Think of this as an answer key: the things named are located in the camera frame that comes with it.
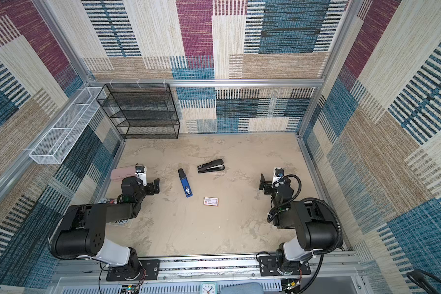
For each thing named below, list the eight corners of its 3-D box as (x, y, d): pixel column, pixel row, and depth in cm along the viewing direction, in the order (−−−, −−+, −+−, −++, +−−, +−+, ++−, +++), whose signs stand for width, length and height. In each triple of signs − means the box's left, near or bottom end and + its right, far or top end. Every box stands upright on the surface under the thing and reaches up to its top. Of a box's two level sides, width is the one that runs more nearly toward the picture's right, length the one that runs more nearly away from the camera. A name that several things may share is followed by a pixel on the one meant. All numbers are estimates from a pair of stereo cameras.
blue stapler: (186, 198, 95) (184, 192, 90) (179, 175, 104) (177, 169, 99) (193, 195, 96) (191, 189, 91) (185, 173, 105) (183, 167, 100)
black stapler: (198, 176, 103) (198, 172, 100) (197, 169, 106) (196, 165, 103) (224, 169, 106) (224, 165, 103) (222, 163, 109) (222, 158, 105)
